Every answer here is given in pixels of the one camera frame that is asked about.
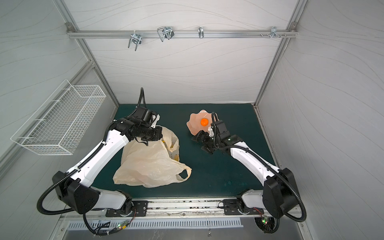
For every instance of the pink scalloped fruit plate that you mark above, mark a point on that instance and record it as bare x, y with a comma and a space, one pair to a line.
194, 125

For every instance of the green table mat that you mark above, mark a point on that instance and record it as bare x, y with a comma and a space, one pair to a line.
217, 175

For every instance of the white slotted cable duct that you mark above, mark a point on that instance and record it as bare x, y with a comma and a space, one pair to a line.
149, 224

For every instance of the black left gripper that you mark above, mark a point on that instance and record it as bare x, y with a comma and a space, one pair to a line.
158, 135

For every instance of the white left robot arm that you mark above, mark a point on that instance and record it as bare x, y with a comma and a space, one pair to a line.
74, 187

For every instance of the white wire basket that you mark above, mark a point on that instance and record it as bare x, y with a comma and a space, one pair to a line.
58, 125

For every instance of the orange fruit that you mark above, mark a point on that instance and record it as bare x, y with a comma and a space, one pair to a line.
204, 122

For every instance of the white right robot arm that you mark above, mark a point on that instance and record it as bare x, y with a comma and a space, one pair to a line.
280, 196

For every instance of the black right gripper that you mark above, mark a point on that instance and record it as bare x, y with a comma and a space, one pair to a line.
202, 141

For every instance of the horizontal aluminium rail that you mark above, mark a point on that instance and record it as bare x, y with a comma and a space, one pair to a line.
179, 34

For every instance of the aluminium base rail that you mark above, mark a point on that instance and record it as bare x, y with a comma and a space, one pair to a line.
181, 208

